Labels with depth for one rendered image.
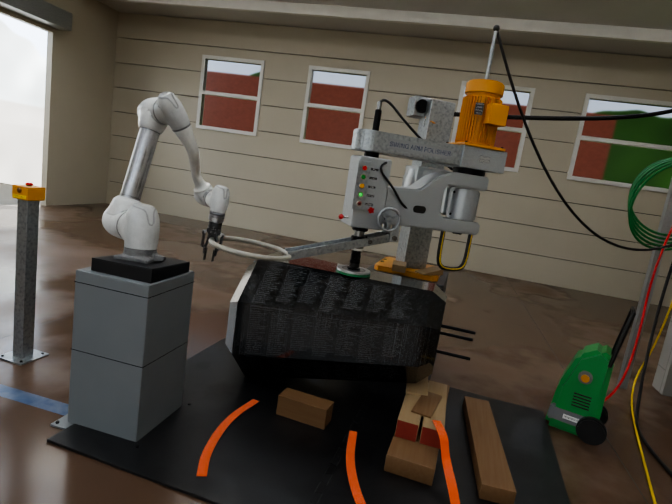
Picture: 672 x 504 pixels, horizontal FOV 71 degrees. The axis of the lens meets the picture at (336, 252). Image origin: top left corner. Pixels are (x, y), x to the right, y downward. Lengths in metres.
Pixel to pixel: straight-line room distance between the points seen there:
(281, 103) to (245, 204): 2.14
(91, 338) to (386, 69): 7.67
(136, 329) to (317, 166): 7.27
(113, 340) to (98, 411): 0.39
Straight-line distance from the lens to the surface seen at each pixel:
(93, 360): 2.60
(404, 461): 2.53
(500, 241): 9.03
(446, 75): 9.15
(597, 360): 3.38
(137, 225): 2.45
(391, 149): 2.81
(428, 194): 2.93
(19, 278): 3.43
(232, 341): 2.97
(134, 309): 2.37
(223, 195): 2.76
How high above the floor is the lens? 1.43
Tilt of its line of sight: 10 degrees down
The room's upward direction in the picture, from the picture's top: 9 degrees clockwise
